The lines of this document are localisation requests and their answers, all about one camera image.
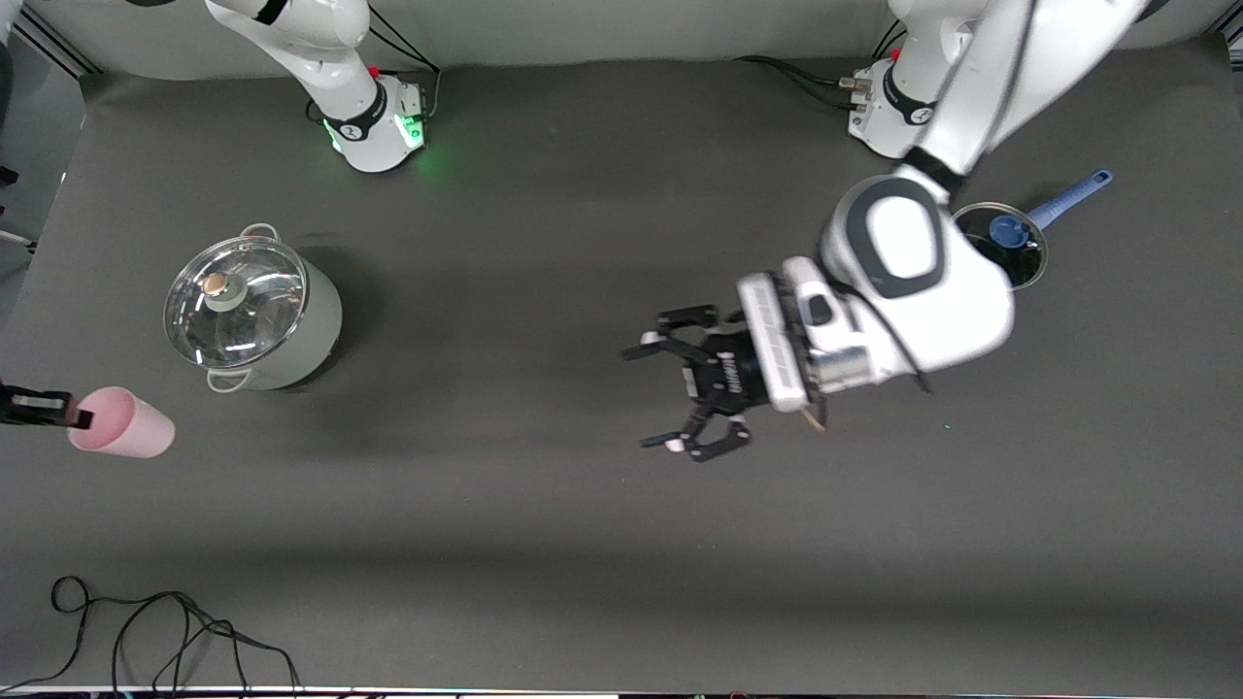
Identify pink plastic cup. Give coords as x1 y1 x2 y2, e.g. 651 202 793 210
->
68 386 177 459

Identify glass pot lid brass knob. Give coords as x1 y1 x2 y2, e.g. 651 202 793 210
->
163 236 310 370

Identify dark grey table mat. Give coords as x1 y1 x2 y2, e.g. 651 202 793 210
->
0 34 1243 692

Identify pale green cooking pot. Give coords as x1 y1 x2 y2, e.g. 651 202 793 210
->
165 223 343 393

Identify glass lid blue knob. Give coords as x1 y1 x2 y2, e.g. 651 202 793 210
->
957 202 1050 292

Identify dark blue saucepan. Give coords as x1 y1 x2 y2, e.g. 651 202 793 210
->
947 171 1113 292

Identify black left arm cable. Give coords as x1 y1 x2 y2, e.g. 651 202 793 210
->
825 0 1035 394

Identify thin black loose cable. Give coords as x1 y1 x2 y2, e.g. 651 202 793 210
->
0 576 302 695

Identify black left arm base cables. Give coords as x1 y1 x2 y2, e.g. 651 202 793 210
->
733 15 909 108

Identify black arm base cables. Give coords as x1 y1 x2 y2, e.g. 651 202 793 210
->
309 19 443 125
733 15 909 108

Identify black right arm base cables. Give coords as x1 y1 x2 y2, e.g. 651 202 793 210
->
309 19 443 125

